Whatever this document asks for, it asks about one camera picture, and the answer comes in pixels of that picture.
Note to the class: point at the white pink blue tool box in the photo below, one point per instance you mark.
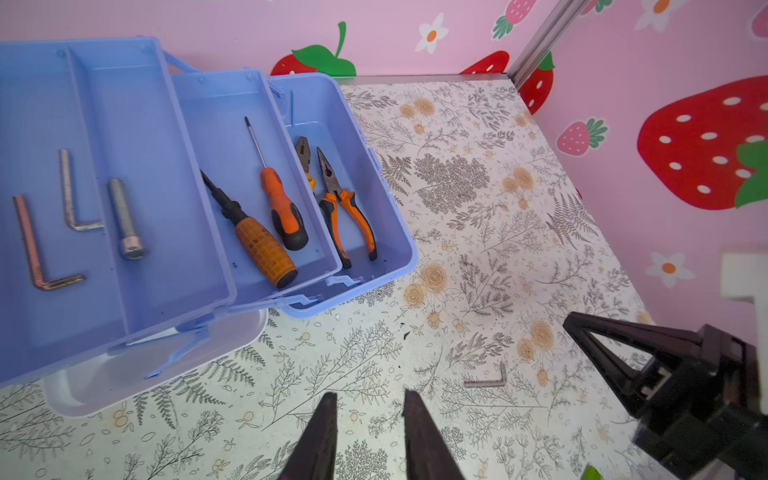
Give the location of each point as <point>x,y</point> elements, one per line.
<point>126,109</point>

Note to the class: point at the silver hex key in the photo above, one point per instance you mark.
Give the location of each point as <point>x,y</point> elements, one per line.
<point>32,253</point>

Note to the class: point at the small orange screwdriver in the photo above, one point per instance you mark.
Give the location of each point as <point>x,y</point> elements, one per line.
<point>286,217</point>

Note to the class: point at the green snack packet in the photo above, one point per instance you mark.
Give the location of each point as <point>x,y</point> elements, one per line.
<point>591,473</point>

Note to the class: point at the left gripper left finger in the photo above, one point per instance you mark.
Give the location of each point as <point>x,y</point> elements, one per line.
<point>315,453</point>

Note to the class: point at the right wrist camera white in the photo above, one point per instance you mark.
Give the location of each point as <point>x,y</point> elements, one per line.
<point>743,281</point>

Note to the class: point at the small hex key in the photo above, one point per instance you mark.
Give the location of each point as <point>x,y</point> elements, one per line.
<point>70,216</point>

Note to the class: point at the orange black combination pliers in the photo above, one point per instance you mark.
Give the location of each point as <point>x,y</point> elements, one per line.
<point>328,205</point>

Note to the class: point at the metal bolt screw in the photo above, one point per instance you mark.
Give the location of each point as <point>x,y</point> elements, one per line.
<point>131,246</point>

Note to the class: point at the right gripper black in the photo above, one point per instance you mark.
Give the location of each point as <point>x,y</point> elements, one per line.
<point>697,399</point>

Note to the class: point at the thin hex key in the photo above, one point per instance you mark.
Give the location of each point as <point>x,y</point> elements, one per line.
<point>496,383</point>

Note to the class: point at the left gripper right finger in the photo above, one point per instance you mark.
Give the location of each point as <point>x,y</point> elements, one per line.
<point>427,455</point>

